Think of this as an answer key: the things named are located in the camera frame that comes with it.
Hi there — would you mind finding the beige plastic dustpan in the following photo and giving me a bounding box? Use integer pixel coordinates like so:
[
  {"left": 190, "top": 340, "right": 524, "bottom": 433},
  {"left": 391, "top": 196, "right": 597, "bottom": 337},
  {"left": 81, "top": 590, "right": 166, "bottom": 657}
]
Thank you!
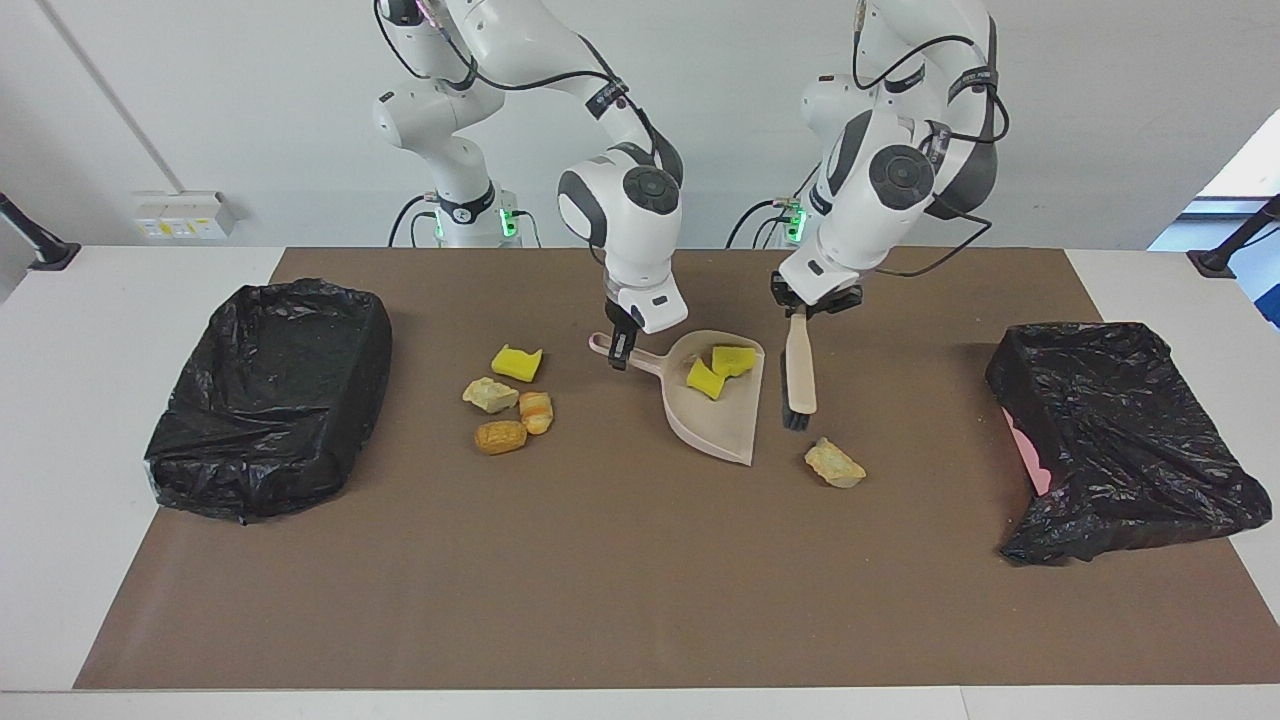
[{"left": 588, "top": 329, "right": 766, "bottom": 468}]

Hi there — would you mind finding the pale greenish toy bread chunk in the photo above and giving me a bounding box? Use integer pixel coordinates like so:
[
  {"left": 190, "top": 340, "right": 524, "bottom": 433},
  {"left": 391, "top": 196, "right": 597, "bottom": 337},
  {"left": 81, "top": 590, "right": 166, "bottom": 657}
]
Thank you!
[{"left": 462, "top": 377, "right": 521, "bottom": 415}]

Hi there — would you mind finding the brown toy bread roll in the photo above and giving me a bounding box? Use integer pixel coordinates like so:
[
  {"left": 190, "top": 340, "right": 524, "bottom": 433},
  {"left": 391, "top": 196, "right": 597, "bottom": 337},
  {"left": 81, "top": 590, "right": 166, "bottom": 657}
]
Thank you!
[{"left": 473, "top": 420, "right": 529, "bottom": 457}]

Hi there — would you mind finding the pale toy bread striped side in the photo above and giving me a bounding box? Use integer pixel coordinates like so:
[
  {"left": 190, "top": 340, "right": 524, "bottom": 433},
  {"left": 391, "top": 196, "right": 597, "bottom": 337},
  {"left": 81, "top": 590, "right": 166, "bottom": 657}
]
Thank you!
[{"left": 804, "top": 437, "right": 868, "bottom": 489}]

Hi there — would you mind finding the pink plastic bin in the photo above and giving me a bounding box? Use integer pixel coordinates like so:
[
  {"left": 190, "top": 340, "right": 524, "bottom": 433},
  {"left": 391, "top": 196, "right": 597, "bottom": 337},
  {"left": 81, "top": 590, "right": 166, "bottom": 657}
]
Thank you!
[{"left": 1003, "top": 408, "right": 1054, "bottom": 498}]

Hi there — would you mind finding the left black-bagged bin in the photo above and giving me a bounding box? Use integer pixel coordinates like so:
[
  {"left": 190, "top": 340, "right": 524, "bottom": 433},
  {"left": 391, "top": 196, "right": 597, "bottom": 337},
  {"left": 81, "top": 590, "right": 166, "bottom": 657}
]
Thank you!
[{"left": 985, "top": 321, "right": 1274, "bottom": 567}]

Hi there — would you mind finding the black-bagged bin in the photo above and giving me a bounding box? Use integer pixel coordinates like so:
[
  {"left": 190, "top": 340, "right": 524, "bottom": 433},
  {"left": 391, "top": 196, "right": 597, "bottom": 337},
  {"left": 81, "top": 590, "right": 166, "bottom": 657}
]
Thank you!
[
  {"left": 985, "top": 321, "right": 1274, "bottom": 567},
  {"left": 143, "top": 279, "right": 393, "bottom": 525}
]

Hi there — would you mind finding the right black-bagged bin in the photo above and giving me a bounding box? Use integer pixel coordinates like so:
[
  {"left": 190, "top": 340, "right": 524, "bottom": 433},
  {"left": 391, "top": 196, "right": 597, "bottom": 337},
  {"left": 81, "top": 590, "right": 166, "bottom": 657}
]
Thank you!
[{"left": 143, "top": 279, "right": 393, "bottom": 525}]

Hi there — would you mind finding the brown table mat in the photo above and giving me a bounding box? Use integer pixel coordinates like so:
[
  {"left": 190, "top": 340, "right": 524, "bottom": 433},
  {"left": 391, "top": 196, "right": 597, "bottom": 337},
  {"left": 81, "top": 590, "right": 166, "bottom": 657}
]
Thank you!
[{"left": 73, "top": 247, "right": 1280, "bottom": 691}]

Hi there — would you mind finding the bright window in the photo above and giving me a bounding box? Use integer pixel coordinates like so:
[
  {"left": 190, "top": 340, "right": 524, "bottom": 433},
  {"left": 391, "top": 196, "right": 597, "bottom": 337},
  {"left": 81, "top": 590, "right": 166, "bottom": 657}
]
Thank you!
[{"left": 1148, "top": 108, "right": 1280, "bottom": 329}]

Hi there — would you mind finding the black base cable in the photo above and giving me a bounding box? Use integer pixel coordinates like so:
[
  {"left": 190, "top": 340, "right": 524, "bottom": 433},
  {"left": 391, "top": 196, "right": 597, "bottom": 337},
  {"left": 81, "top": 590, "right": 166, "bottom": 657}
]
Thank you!
[
  {"left": 388, "top": 195, "right": 441, "bottom": 248},
  {"left": 725, "top": 197, "right": 801, "bottom": 249}
]

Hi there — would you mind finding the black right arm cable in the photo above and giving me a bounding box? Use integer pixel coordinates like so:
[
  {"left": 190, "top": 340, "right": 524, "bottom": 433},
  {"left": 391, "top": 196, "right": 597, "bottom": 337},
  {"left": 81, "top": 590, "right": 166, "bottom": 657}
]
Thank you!
[{"left": 375, "top": 0, "right": 686, "bottom": 191}]

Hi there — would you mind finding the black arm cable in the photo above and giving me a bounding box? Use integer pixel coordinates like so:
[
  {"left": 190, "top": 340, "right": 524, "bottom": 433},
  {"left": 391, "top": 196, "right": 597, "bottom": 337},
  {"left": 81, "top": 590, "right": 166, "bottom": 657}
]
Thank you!
[
  {"left": 375, "top": 0, "right": 686, "bottom": 191},
  {"left": 850, "top": 0, "right": 1011, "bottom": 279}
]

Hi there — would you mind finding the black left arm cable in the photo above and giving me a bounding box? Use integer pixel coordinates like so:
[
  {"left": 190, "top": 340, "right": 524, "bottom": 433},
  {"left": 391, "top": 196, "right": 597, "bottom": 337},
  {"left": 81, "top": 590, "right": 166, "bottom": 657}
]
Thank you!
[{"left": 850, "top": 0, "right": 1011, "bottom": 279}]

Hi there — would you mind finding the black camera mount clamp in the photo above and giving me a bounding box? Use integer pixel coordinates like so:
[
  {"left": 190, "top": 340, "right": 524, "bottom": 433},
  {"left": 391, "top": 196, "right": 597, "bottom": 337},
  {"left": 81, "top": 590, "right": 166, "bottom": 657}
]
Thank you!
[
  {"left": 1187, "top": 195, "right": 1280, "bottom": 279},
  {"left": 0, "top": 192, "right": 81, "bottom": 272}
]

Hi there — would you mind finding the white wall outlet box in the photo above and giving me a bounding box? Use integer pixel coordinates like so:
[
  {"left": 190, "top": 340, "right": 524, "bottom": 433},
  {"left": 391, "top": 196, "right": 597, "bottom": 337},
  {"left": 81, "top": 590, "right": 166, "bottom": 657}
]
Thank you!
[{"left": 133, "top": 190, "right": 241, "bottom": 241}]

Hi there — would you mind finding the white wall conduit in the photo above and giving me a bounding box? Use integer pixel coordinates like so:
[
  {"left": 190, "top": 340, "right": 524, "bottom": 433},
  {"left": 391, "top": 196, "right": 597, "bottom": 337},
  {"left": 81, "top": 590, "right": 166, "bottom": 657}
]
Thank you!
[{"left": 38, "top": 0, "right": 189, "bottom": 193}]

